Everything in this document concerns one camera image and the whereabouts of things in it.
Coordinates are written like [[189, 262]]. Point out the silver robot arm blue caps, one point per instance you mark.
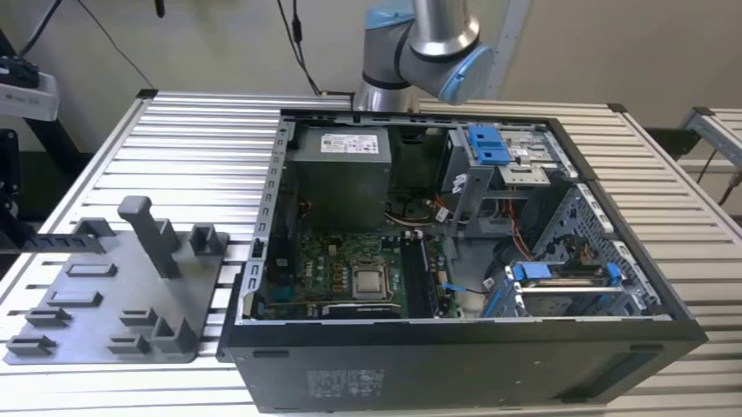
[[440, 48]]

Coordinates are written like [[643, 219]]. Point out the black RAM slot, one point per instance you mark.
[[409, 278]]

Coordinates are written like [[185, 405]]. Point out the black table corner cap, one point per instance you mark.
[[617, 108], [146, 93]]

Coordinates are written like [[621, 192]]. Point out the grey parts rack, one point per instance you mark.
[[133, 295]]

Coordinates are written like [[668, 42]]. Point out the black hanging plug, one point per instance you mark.
[[158, 8]]

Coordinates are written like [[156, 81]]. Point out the grey power supply unit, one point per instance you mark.
[[338, 191]]

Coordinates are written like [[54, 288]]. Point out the green motherboard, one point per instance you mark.
[[324, 252]]

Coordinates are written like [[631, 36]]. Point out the CPU socket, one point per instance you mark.
[[368, 263]]

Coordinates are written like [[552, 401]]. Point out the silver CPU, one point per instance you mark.
[[369, 284]]

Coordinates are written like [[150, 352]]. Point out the black graphics card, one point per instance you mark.
[[359, 311]]

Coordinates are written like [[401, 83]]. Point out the blue plastic drive latch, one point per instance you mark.
[[483, 143]]

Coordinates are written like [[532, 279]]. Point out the black PC case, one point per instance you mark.
[[405, 373]]

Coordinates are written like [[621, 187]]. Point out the silver drive bay cage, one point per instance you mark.
[[521, 174]]

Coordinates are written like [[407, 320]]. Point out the silver disk bay cage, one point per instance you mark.
[[496, 304]]

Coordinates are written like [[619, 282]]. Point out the hard disk in blue carrier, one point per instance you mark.
[[529, 271]]

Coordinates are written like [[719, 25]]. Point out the black box beside table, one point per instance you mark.
[[672, 143]]

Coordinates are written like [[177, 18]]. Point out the aluminium slat side table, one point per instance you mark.
[[715, 130]]

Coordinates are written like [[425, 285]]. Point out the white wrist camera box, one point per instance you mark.
[[28, 100]]

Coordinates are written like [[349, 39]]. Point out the dark round plastic mount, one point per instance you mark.
[[417, 210]]

